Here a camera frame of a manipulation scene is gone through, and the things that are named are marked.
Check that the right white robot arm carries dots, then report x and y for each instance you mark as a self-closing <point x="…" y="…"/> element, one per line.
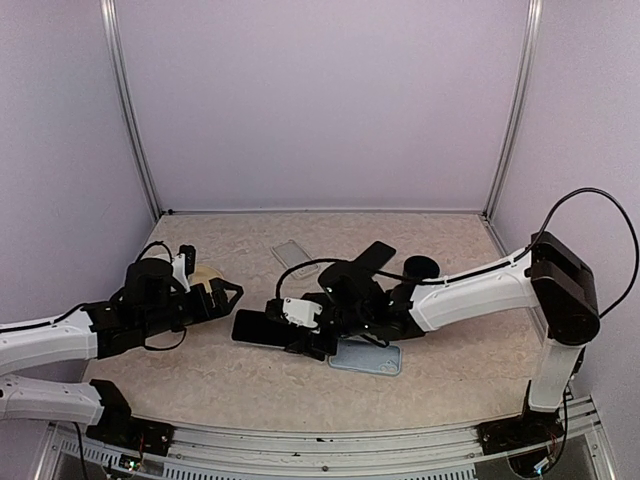
<point x="544" y="275"/>

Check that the black phone front table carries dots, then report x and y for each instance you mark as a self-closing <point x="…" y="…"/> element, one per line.
<point x="253" y="327"/>

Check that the black phone near mug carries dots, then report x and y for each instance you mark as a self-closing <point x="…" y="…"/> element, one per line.
<point x="375" y="257"/>

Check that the white paper cup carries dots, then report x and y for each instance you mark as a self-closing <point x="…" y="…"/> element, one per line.
<point x="165" y="257"/>

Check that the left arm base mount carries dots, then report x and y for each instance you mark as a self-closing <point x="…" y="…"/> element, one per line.
<point x="133" y="433"/>

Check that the beige round plate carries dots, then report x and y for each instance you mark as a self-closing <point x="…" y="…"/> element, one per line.
<point x="204" y="274"/>

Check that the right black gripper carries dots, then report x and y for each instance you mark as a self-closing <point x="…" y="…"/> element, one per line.
<point x="314" y="346"/>

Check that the light blue phone case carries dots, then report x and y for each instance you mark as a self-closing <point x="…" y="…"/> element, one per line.
<point x="364" y="357"/>

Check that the clear white phone case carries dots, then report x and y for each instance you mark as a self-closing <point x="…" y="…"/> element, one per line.
<point x="290" y="254"/>

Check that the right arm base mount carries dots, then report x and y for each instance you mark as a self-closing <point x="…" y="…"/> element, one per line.
<point x="526" y="429"/>

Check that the dark green mug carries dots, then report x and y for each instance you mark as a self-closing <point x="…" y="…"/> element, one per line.
<point x="419" y="267"/>

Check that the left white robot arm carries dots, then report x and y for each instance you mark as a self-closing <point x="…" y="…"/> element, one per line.
<point x="156" y="297"/>

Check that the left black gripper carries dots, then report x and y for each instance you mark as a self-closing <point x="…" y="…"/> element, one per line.
<point x="221" y="307"/>

